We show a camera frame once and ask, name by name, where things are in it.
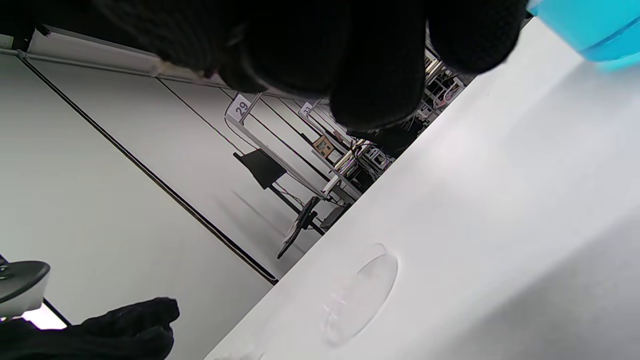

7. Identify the person's left hand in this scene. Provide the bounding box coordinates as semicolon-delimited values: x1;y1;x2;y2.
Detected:
0;297;181;360

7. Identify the person's right hand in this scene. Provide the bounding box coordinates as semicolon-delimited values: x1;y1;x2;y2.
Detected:
90;0;528;132

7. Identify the black white tracking controller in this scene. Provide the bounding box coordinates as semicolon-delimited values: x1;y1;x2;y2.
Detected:
0;260;51;318

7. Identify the clear glass culture dish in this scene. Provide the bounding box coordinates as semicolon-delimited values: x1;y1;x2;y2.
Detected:
320;244;400;348

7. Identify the clear beaker blue dye solution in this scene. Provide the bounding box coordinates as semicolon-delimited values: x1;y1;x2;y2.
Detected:
527;0;640;71

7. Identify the brown notice board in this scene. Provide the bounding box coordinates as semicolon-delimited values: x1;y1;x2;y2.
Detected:
312;135;335;159

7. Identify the black monitor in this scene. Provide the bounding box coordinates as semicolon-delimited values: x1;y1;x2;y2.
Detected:
232;149;288;190

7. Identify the black workstation stand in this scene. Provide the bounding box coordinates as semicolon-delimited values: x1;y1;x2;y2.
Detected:
270;182;331;260

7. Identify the bright wall screen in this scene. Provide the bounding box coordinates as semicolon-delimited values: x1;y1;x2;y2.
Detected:
20;299;71;331

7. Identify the white gantry frame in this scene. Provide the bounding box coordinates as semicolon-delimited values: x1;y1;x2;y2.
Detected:
224;92;363;202
299;101;361;166

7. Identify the black frame pole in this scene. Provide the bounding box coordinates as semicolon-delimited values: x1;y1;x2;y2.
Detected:
17;55;279;286

